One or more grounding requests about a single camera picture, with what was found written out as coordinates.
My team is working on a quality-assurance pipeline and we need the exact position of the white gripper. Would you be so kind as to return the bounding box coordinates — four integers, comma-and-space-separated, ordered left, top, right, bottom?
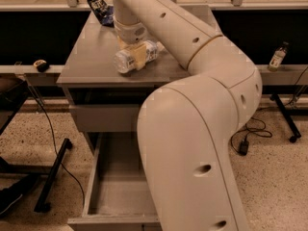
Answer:
114, 16, 147, 70

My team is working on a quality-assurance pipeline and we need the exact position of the clear plastic water bottle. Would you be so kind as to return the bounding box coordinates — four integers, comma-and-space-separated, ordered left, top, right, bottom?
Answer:
114, 40, 159, 74

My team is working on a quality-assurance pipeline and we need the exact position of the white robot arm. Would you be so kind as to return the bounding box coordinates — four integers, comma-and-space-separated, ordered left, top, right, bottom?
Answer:
114, 0, 262, 231

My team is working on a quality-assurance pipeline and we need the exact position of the grey drawer cabinet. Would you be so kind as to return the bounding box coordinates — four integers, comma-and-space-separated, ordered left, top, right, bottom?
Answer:
56, 4, 225, 156

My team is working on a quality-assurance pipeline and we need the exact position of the open grey lower drawer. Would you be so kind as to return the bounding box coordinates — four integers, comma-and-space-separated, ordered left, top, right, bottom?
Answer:
68, 132, 162, 231

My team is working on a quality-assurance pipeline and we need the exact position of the small bottle on ledge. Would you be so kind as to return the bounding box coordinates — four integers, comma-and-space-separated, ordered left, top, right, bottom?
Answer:
268, 41, 289, 71

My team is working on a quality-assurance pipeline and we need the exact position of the blue chip bag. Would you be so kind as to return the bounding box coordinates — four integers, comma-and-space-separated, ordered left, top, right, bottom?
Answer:
87, 0, 114, 27

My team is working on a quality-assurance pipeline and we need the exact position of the black yellow tape measure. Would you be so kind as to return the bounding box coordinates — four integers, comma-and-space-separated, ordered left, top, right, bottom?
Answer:
33, 60, 50, 73

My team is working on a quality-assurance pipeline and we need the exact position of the black equipment at left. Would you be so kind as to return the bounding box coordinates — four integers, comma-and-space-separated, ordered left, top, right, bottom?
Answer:
0, 77, 29, 135

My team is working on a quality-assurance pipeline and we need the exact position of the black stand leg right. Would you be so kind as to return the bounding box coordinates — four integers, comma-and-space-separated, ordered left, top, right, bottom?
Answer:
269, 93, 301, 143

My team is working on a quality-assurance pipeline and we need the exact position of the black stand leg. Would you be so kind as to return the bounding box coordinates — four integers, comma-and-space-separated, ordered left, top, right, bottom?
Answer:
34, 138, 72, 213
269, 93, 301, 143

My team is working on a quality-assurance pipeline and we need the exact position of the black stand leg left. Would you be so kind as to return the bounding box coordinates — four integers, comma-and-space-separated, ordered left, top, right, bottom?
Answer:
34, 138, 72, 213

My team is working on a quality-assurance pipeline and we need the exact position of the black shoe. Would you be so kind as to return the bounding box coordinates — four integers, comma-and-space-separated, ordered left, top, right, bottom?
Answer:
0, 174, 39, 217

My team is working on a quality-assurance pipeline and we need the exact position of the closed grey drawer black handle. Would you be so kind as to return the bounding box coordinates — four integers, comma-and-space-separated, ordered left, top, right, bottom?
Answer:
69, 104, 140, 132

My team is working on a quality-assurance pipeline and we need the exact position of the black power cable and adapter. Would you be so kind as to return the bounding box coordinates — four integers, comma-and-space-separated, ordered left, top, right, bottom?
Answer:
230, 116, 273, 157

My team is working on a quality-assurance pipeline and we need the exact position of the black cable on left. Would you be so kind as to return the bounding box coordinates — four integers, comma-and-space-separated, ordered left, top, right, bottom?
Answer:
25, 75, 87, 207

